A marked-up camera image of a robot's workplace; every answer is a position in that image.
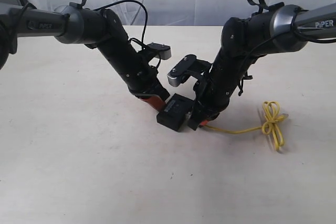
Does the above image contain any yellow ethernet cable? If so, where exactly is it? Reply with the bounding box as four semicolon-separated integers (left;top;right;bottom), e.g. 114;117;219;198
185;100;289;152

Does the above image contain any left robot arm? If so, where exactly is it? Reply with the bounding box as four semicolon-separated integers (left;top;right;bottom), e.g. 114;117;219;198
1;3;171;111

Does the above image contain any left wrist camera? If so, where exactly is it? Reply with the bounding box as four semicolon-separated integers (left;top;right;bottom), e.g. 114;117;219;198
147;42;172;60

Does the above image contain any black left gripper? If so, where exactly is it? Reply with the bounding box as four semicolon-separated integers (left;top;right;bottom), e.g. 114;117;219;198
126;65;170;111

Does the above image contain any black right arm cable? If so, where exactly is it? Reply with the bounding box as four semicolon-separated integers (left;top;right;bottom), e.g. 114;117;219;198
193;0;336;97

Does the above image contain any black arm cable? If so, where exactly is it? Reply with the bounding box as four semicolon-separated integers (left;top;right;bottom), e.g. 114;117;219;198
193;0;336;97
78;0;162;75

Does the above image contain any black network switch box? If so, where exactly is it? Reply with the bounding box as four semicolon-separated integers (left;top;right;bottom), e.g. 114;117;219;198
156;93;194;132

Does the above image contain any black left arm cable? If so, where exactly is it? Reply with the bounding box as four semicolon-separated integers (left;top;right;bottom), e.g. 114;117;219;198
78;0;162;75

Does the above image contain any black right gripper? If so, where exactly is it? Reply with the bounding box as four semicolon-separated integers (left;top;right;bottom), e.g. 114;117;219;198
187;69;244;131

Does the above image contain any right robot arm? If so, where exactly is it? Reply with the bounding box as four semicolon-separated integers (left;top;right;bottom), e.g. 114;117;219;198
187;4;335;130

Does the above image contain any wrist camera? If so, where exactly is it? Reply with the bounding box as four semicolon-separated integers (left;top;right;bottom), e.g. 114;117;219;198
167;54;196;87
147;42;172;60

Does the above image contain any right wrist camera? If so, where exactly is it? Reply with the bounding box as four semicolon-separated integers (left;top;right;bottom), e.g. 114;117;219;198
167;54;196;87

